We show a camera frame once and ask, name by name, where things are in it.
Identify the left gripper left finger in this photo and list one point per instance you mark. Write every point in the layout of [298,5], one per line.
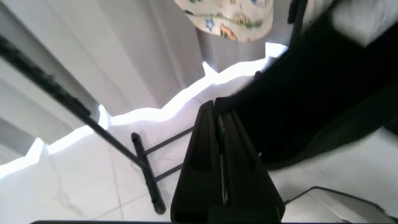
[196,186]

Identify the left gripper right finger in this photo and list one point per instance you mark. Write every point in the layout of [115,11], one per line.
[248,193]

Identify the black garment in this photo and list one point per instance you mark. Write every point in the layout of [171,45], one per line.
[311,102]

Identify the cream printed garment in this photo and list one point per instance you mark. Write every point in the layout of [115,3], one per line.
[236,15]

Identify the black clothes rack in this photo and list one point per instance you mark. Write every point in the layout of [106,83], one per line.
[62,96]

